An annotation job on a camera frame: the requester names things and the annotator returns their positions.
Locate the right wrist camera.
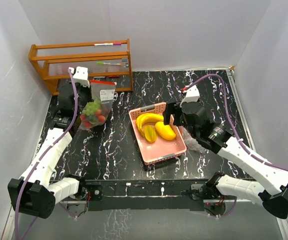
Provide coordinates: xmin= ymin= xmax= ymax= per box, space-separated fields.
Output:
xmin=181 ymin=85 xmax=200 ymax=103

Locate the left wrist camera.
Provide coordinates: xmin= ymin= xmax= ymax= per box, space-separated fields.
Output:
xmin=68 ymin=66 xmax=90 ymax=87

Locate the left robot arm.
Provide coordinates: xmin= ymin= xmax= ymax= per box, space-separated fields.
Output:
xmin=8 ymin=82 xmax=92 ymax=219

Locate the yellow mango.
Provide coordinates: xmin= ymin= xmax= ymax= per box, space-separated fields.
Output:
xmin=155 ymin=121 xmax=176 ymax=141

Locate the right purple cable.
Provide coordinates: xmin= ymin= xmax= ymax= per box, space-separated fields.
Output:
xmin=183 ymin=73 xmax=288 ymax=218

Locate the yellow starfruit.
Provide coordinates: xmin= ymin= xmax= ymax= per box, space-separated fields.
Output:
xmin=144 ymin=125 xmax=157 ymax=144

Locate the pink white marker pen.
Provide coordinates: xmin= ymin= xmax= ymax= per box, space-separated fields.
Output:
xmin=94 ymin=42 xmax=122 ymax=47

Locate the clear zip bag orange zipper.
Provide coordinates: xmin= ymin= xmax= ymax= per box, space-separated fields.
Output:
xmin=80 ymin=80 xmax=117 ymax=130

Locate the purple cable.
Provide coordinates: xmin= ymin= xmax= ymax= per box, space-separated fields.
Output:
xmin=183 ymin=73 xmax=288 ymax=218
xmin=14 ymin=68 xmax=81 ymax=240

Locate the green grape bunch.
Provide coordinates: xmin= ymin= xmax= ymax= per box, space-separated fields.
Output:
xmin=83 ymin=99 xmax=101 ymax=117

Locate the yellow banana bunch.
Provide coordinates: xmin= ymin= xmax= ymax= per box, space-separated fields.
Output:
xmin=136 ymin=113 xmax=164 ymax=137

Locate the wooden shelf rack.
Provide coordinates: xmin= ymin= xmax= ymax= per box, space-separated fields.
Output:
xmin=28 ymin=39 xmax=133 ymax=96

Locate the black base bar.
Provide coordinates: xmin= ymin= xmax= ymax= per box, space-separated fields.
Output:
xmin=84 ymin=179 xmax=221 ymax=211

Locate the red strawberry bunch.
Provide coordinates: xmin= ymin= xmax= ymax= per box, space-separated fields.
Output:
xmin=80 ymin=109 xmax=106 ymax=129

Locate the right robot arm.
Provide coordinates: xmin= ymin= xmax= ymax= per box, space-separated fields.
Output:
xmin=163 ymin=102 xmax=288 ymax=219

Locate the green marker pen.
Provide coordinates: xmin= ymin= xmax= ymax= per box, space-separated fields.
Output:
xmin=96 ymin=61 xmax=122 ymax=66

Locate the pink plastic basket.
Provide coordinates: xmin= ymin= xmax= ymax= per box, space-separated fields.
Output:
xmin=129 ymin=102 xmax=187 ymax=165

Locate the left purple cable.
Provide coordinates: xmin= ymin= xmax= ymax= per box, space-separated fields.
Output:
xmin=14 ymin=68 xmax=81 ymax=240

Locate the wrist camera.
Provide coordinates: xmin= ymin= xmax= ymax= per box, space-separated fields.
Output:
xmin=181 ymin=85 xmax=200 ymax=103
xmin=68 ymin=66 xmax=90 ymax=87

